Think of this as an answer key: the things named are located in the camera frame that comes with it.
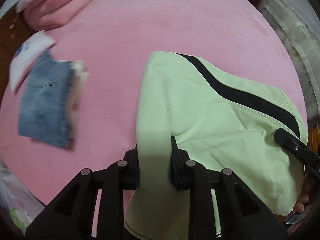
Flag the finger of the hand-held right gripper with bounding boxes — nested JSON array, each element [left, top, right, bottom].
[[273, 127, 320, 167]]

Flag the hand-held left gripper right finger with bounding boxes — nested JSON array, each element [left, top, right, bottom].
[[171, 136, 288, 240]]

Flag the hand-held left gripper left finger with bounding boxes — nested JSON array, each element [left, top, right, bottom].
[[25, 144, 139, 240]]

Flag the green and black hooded jacket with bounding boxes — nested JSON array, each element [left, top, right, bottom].
[[124, 51, 308, 240]]

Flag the folded light clothes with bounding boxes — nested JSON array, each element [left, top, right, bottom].
[[67, 59, 90, 142]]

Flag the person's right hand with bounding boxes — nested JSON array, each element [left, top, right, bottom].
[[293, 174, 313, 215]]

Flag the wooden drawer cabinet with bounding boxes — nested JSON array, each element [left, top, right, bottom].
[[307, 124, 320, 152]]

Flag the beige covered sofa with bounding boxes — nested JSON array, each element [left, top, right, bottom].
[[257, 0, 320, 122]]

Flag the folded blue jeans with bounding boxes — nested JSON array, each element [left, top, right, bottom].
[[17, 51, 78, 151]]

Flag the white printed bag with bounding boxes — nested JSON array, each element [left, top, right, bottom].
[[0, 159, 47, 232]]

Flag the green box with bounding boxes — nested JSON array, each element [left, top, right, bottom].
[[9, 208, 21, 222]]

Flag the pink bed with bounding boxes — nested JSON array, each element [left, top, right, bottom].
[[0, 0, 309, 205]]

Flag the white printed pillow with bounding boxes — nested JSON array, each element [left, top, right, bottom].
[[9, 31, 56, 93]]

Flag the folded pink quilt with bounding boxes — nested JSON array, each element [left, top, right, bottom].
[[24, 0, 102, 30]]

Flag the wooden headboard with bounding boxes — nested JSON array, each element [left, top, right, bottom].
[[0, 6, 34, 55]]

